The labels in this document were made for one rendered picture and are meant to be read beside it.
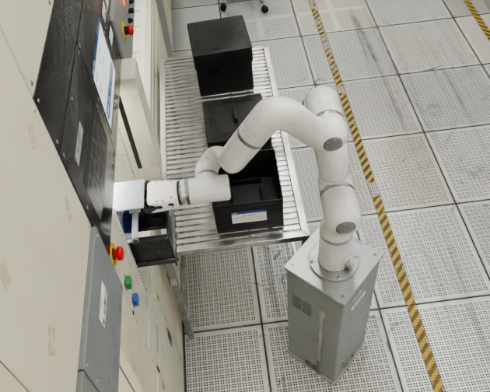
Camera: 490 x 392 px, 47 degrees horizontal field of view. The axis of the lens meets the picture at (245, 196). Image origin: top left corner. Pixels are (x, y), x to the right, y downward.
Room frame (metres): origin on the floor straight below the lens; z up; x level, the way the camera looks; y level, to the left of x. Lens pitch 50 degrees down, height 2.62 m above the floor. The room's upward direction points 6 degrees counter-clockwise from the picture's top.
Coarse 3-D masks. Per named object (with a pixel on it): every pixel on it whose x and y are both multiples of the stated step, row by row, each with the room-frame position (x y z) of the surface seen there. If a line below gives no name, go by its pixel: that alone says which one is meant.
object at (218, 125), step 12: (240, 96) 2.10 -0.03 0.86; (252, 96) 2.09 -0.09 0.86; (204, 108) 2.05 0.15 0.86; (216, 108) 2.04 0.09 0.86; (228, 108) 2.03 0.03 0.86; (240, 108) 2.02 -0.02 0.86; (252, 108) 2.01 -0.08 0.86; (204, 120) 2.07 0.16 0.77; (216, 120) 1.96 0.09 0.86; (228, 120) 1.95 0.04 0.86; (240, 120) 1.94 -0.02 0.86; (216, 132) 1.88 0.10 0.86; (228, 132) 1.87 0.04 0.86; (216, 144) 1.81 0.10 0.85; (264, 144) 1.83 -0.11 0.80
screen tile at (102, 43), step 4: (100, 28) 1.55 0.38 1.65; (100, 32) 1.54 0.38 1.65; (100, 36) 1.52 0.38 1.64; (100, 40) 1.50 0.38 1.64; (104, 40) 1.55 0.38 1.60; (100, 44) 1.49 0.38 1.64; (104, 44) 1.54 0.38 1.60; (100, 48) 1.47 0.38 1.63; (100, 52) 1.46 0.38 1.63; (108, 52) 1.56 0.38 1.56; (100, 56) 1.44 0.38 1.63; (108, 56) 1.54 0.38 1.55; (108, 60) 1.53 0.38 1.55; (104, 64) 1.46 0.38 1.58; (108, 64) 1.51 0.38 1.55; (104, 68) 1.44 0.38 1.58; (108, 68) 1.49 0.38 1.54
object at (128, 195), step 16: (128, 192) 1.21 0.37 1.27; (144, 192) 1.20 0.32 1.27; (128, 208) 1.14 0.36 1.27; (144, 224) 1.28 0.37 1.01; (160, 224) 1.28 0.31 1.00; (128, 240) 1.09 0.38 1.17; (144, 240) 1.08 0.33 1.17; (160, 240) 1.09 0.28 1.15; (176, 240) 1.19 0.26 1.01; (144, 256) 1.09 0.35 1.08; (160, 256) 1.09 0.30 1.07; (176, 256) 1.12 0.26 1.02
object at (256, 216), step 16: (256, 160) 1.66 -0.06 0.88; (272, 160) 1.66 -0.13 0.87; (240, 176) 1.66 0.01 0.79; (256, 176) 1.66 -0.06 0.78; (272, 176) 1.66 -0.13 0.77; (240, 192) 1.59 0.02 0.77; (256, 192) 1.58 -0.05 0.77; (272, 192) 1.57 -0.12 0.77; (224, 208) 1.39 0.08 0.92; (240, 208) 1.39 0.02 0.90; (256, 208) 1.39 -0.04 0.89; (272, 208) 1.39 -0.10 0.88; (224, 224) 1.39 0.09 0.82; (240, 224) 1.39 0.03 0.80; (256, 224) 1.39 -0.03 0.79; (272, 224) 1.39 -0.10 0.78
